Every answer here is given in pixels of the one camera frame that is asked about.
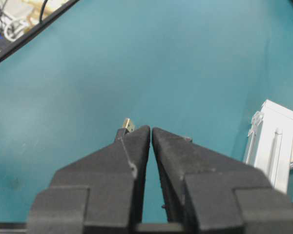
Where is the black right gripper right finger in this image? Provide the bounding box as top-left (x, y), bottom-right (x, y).
top-left (152, 128), bottom-right (293, 234)

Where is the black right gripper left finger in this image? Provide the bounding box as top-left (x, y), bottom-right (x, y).
top-left (26, 125), bottom-right (150, 234)

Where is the black USB cable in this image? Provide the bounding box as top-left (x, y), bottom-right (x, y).
top-left (116, 117), bottom-right (136, 144)

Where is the silver aluminium extrusion frame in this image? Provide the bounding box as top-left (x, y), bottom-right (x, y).
top-left (243, 100), bottom-right (293, 193)

